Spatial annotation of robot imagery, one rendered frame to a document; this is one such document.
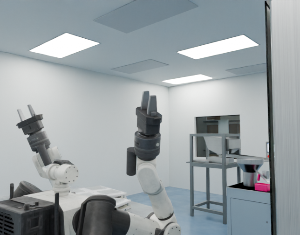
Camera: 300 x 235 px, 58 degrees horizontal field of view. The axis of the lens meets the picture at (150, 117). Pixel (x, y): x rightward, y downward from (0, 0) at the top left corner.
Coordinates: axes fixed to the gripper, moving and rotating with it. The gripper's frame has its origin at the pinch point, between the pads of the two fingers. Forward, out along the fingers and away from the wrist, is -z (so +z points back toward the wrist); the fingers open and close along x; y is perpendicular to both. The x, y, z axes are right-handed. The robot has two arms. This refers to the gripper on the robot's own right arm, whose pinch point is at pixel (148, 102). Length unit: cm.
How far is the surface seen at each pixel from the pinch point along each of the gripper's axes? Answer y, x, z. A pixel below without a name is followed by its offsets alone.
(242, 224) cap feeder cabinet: 203, 132, 222
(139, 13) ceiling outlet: 93, 240, -31
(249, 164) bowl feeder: 230, 163, 156
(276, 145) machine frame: -8, -54, -11
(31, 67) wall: -25, 472, 68
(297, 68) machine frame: -5, -53, -20
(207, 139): 250, 284, 173
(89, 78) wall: 90, 515, 103
